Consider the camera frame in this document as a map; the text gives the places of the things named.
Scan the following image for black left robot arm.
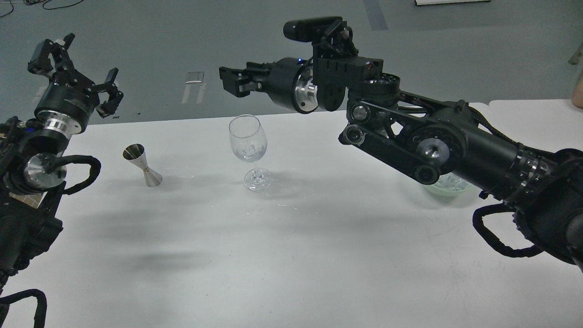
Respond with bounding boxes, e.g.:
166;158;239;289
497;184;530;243
0;33;123;287

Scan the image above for clear wine glass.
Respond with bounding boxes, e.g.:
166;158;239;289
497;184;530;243
228;114;271;192

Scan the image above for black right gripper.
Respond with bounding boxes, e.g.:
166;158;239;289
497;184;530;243
219;57;319;114

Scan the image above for black floor cable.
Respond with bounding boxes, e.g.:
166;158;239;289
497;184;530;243
0;0;85;19

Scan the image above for white board on floor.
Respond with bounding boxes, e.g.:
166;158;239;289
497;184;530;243
414;0;490;6

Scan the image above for green bowl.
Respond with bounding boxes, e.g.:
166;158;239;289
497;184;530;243
424;173;473;197

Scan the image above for clear ice cubes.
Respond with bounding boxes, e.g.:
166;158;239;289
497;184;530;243
432;173;472;192

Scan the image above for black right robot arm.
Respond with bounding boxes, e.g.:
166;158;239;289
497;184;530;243
219;56;582;267

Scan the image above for steel cocktail jigger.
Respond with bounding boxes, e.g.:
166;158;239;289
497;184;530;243
122;143;163;188

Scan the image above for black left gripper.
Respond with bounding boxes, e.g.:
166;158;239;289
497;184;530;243
27;33;124;133

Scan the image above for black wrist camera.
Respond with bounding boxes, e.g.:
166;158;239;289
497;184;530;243
283;16;342;43

